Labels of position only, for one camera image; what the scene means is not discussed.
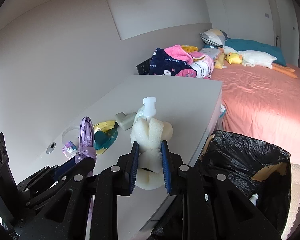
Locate white foam packing piece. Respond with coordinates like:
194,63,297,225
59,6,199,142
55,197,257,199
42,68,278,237
130,118,173,190

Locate purple plastic bag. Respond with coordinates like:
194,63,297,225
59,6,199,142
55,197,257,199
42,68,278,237
75,116,97,164

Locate white green bottle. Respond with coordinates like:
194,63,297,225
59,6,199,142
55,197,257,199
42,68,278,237
249,193,259,206

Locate black trash bag bin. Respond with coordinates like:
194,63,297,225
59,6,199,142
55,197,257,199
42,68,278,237
149,129,292,240

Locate yellow teal paper bag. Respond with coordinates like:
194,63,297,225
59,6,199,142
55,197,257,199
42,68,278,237
94,120,118,155

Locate grey foam piece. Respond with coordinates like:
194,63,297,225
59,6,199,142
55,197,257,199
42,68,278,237
115,112,136,131

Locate white spray bottle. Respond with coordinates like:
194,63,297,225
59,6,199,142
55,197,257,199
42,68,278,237
134,96,157,123

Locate clear plastic jar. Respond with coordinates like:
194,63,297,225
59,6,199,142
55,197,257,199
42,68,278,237
62,126,80,149

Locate white kitty plush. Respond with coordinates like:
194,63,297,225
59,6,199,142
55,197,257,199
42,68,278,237
219,104,226,119

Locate navy pink clothes pile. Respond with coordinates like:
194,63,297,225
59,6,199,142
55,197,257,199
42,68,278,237
148,44,223,79

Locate pink sheet bed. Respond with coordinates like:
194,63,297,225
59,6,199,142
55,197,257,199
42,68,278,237
212,65,300,165

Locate yellow duck plush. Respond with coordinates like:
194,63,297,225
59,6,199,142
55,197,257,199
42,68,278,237
226,53,243,64

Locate foam puzzle floor mat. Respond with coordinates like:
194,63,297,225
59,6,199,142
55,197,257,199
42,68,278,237
281,164,300,239

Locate white goose plush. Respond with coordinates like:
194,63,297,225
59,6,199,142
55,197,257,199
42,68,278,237
223,47,298,79

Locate patterned grey yellow pillow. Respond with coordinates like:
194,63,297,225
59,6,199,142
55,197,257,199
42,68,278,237
200,29,228,48

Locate teal pillow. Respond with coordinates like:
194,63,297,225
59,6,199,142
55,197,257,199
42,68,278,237
225,38,287,66

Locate white door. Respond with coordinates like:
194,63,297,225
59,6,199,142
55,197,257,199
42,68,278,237
268,0,299,66

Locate desk cable grommet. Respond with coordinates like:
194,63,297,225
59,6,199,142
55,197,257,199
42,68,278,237
46,142,56,154

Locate black wall socket panel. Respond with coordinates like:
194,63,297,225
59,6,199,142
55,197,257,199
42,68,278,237
136,58,151,75

